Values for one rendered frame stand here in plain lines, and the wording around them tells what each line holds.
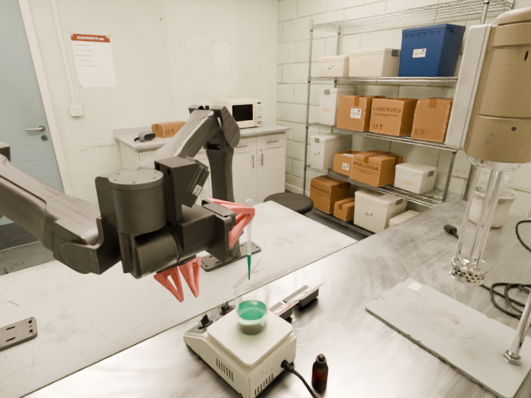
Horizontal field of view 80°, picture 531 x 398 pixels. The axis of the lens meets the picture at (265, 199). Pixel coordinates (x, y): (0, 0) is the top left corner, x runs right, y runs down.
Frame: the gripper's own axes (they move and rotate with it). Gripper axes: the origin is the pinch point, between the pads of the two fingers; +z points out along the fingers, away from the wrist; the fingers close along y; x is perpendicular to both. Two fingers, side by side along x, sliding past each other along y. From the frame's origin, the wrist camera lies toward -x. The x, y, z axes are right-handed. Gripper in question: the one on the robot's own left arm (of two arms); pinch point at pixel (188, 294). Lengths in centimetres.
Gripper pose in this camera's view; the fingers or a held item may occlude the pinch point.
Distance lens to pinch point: 68.6
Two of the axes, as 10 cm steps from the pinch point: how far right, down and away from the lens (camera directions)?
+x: 1.9, -0.6, 9.8
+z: 3.5, 9.4, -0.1
